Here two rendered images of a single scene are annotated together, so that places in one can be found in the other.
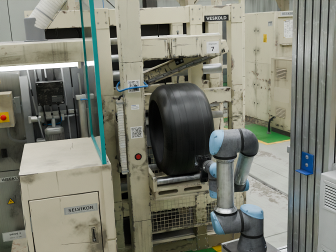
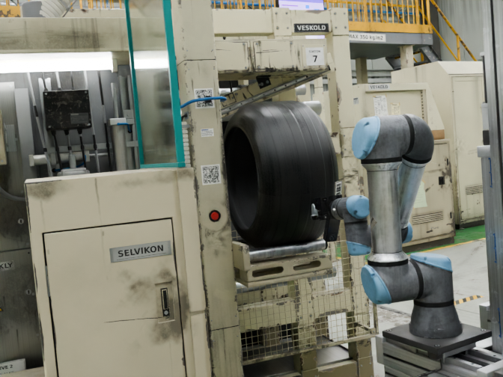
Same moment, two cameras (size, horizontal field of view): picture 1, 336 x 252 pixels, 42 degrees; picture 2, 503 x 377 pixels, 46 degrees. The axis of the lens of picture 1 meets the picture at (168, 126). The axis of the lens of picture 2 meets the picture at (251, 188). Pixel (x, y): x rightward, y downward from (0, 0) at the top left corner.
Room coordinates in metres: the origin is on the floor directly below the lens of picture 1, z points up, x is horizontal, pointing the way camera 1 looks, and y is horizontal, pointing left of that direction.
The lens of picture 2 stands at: (0.38, 0.27, 1.29)
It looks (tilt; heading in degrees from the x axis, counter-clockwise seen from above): 4 degrees down; 354
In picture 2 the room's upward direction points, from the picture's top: 5 degrees counter-clockwise
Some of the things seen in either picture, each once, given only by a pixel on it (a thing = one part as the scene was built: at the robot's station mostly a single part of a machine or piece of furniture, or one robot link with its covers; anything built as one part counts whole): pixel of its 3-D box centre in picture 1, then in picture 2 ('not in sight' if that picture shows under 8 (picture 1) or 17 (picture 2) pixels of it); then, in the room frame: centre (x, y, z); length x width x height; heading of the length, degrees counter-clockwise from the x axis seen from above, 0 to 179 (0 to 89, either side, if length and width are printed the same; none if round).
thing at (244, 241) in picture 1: (252, 239); (434, 313); (2.05, -0.41, 0.77); 0.15 x 0.15 x 0.10
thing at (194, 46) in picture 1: (175, 47); (257, 60); (3.11, -0.08, 1.71); 0.61 x 0.25 x 0.15; 105
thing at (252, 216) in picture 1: (250, 218); (430, 275); (2.05, -0.40, 0.88); 0.13 x 0.12 x 0.14; 97
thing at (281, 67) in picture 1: (302, 94); (409, 194); (7.18, -2.28, 0.62); 0.91 x 0.58 x 1.25; 114
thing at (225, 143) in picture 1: (225, 182); (385, 210); (2.03, -0.27, 1.09); 0.15 x 0.12 x 0.55; 97
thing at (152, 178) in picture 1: (148, 174); (230, 251); (2.74, 0.14, 0.90); 0.40 x 0.03 x 0.10; 15
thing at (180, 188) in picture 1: (180, 187); (286, 266); (2.65, -0.06, 0.83); 0.36 x 0.09 x 0.06; 105
